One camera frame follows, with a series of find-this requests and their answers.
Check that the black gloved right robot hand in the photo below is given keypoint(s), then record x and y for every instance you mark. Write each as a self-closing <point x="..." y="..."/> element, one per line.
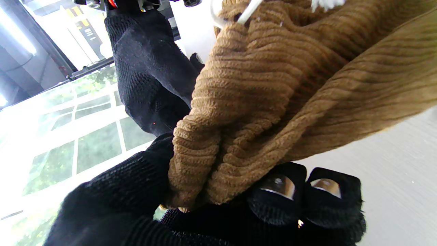
<point x="150" y="75"/>

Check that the white french double door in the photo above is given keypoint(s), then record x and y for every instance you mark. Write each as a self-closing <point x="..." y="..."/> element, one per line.
<point x="85" y="136"/>

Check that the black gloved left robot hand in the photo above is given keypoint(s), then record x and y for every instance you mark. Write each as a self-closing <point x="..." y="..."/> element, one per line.
<point x="119" y="201"/>

